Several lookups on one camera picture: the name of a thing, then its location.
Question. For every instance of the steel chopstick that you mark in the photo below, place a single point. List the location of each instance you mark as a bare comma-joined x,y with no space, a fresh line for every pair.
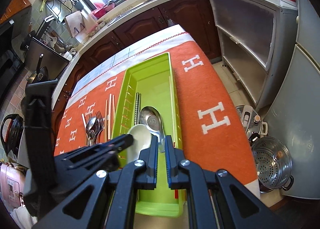
138,107

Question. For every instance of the bamboo chopstick red end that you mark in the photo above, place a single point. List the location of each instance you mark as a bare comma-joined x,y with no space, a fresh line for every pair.
105,121
109,117
113,108

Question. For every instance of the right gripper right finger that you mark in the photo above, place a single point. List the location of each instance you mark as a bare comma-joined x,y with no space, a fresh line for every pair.
185,174

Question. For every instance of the grey metal cabinet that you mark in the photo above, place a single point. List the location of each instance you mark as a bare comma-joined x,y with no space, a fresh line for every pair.
257,38

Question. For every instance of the white ceramic soup spoon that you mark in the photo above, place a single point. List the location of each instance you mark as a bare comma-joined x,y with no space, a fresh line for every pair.
141,140

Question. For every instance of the steel soup spoon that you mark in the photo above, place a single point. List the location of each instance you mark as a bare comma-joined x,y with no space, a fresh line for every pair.
151,118

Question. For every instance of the large steel spoon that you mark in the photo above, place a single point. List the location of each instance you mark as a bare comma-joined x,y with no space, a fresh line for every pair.
88,129

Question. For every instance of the orange H-pattern cloth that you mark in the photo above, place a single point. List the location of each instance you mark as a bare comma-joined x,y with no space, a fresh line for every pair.
212,134

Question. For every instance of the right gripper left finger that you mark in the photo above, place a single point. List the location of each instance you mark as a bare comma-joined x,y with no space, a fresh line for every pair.
125,183

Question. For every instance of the steel steamer pot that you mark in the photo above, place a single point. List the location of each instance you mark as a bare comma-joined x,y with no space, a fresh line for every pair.
273,163

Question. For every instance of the small steel spoon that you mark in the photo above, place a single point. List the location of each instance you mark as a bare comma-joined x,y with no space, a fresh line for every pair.
95,131

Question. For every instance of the steel fork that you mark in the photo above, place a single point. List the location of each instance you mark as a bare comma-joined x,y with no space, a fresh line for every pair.
100,125

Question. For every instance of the green plastic utensil tray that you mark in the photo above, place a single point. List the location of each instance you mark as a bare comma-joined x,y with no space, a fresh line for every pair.
148,96

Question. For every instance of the black frying pan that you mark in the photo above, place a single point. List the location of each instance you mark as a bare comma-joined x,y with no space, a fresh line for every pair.
40,74

